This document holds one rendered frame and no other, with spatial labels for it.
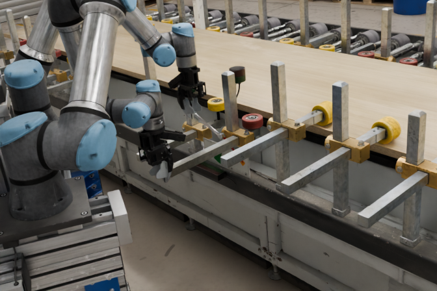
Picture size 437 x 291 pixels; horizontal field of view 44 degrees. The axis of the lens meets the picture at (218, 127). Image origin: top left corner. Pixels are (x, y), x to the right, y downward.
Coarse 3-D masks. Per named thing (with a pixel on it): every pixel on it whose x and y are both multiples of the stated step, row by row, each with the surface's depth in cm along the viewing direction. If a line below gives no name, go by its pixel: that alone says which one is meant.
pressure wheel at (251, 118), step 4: (244, 116) 210; (248, 116) 210; (252, 116) 208; (256, 116) 210; (260, 116) 209; (244, 120) 207; (248, 120) 206; (252, 120) 206; (256, 120) 206; (260, 120) 206; (244, 124) 208; (248, 124) 206; (252, 124) 206; (256, 124) 206; (260, 124) 207; (248, 128) 207; (252, 128) 206; (256, 128) 206
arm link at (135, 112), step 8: (136, 96) 168; (144, 96) 166; (120, 104) 163; (128, 104) 161; (136, 104) 160; (144, 104) 162; (152, 104) 166; (112, 112) 163; (120, 112) 163; (128, 112) 160; (136, 112) 159; (144, 112) 160; (152, 112) 166; (120, 120) 164; (128, 120) 161; (136, 120) 160; (144, 120) 161; (136, 128) 162
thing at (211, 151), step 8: (232, 136) 205; (216, 144) 200; (224, 144) 200; (232, 144) 203; (200, 152) 196; (208, 152) 195; (216, 152) 198; (184, 160) 191; (192, 160) 191; (200, 160) 194; (176, 168) 187; (184, 168) 189
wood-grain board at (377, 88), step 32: (128, 32) 363; (160, 32) 355; (128, 64) 293; (224, 64) 277; (256, 64) 272; (288, 64) 267; (320, 64) 262; (352, 64) 258; (384, 64) 253; (256, 96) 231; (288, 96) 227; (320, 96) 224; (352, 96) 220; (384, 96) 217; (416, 96) 214; (320, 128) 196; (352, 128) 193
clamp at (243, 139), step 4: (224, 128) 211; (240, 128) 209; (224, 132) 209; (228, 132) 208; (232, 132) 207; (236, 132) 206; (240, 132) 206; (244, 132) 206; (248, 132) 205; (228, 136) 208; (236, 136) 205; (240, 136) 203; (244, 136) 202; (248, 136) 203; (252, 136) 204; (240, 140) 204; (244, 140) 202; (248, 140) 203; (252, 140) 205; (240, 144) 205; (244, 144) 203
